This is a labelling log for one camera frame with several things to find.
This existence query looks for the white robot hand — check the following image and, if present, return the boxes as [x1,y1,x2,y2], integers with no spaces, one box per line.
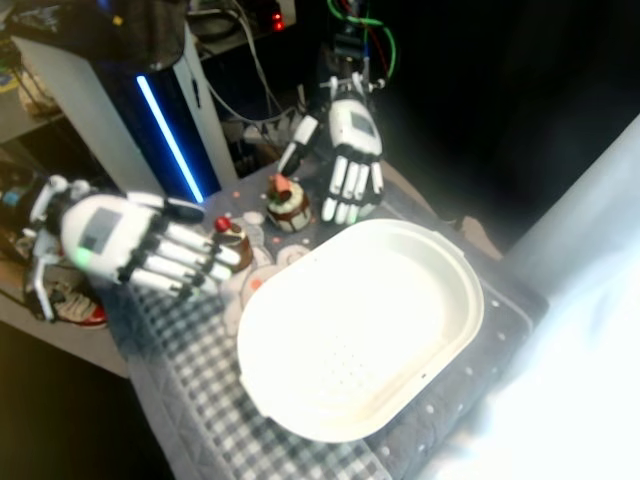
[277,96,388,226]
[57,191,242,302]

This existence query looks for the white cake with chocolate drip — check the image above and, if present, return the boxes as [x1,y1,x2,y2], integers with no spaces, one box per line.
[264,173,313,234]

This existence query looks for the cupcake with red cherry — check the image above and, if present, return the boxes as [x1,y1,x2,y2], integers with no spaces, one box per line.
[212,215,254,274]

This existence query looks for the white oval plastic basin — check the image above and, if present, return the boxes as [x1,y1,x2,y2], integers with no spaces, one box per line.
[236,218,486,445]

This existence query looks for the red and white sneaker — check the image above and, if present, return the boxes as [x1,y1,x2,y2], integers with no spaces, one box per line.
[48,279,109,329]

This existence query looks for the white tower with blue light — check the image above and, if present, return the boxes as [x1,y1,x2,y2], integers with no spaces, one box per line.
[12,24,239,204]

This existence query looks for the grey quilt with printed bear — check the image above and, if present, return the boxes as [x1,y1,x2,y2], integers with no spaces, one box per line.
[99,159,554,480]

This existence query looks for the green cable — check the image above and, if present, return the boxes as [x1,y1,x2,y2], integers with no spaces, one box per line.
[326,0,399,82]

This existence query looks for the grey cable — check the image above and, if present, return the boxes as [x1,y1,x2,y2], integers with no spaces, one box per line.
[202,0,301,132]

